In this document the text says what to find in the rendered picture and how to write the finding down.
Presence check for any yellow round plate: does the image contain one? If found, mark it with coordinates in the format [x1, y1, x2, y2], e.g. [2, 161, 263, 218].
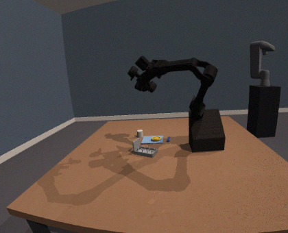
[152, 136, 161, 141]

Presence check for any light blue square mat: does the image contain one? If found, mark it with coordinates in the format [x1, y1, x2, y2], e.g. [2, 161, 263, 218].
[141, 136, 163, 144]

